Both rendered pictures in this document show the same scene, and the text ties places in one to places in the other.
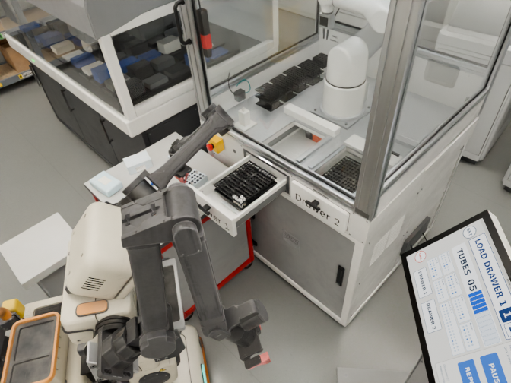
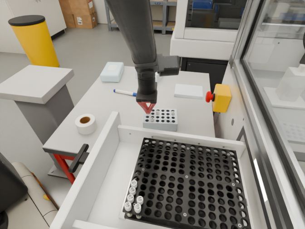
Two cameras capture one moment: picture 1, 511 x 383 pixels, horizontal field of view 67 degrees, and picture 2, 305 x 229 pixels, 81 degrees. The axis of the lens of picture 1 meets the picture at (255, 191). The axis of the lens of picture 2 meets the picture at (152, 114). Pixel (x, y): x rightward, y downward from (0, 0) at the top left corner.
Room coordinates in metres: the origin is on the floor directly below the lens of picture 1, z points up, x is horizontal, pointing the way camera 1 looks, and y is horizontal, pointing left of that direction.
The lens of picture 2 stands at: (1.07, -0.06, 1.24)
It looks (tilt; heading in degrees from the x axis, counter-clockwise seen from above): 42 degrees down; 52
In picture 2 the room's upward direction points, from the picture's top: straight up
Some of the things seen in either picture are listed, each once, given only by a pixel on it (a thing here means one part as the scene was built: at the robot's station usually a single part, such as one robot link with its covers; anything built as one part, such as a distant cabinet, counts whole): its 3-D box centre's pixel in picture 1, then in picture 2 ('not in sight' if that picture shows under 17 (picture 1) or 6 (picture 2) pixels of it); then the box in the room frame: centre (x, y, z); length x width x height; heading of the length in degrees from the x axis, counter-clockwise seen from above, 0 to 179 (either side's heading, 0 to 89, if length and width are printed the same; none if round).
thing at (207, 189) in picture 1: (247, 185); (188, 186); (1.25, 0.03, 0.86); 0.40 x 0.26 x 0.06; 131
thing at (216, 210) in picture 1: (211, 210); (98, 167); (1.11, 0.19, 0.87); 0.29 x 0.02 x 0.11; 41
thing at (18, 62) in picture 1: (24, 50); not in sight; (4.32, 2.44, 0.28); 0.41 x 0.32 x 0.28; 131
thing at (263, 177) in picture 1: (245, 185); (184, 184); (1.25, 0.04, 0.87); 0.22 x 0.18 x 0.06; 131
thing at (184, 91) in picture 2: not in sight; (188, 91); (1.63, 0.38, 0.77); 0.13 x 0.09 x 0.02; 132
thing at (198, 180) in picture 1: (192, 182); (159, 119); (1.40, 0.30, 0.78); 0.12 x 0.08 x 0.04; 139
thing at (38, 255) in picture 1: (74, 290); (59, 129); (1.09, 0.96, 0.38); 0.30 x 0.30 x 0.76; 41
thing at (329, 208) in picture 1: (318, 205); not in sight; (1.09, -0.26, 0.87); 0.29 x 0.02 x 0.11; 41
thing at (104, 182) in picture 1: (106, 183); (112, 71); (1.43, 0.74, 0.78); 0.15 x 0.10 x 0.04; 48
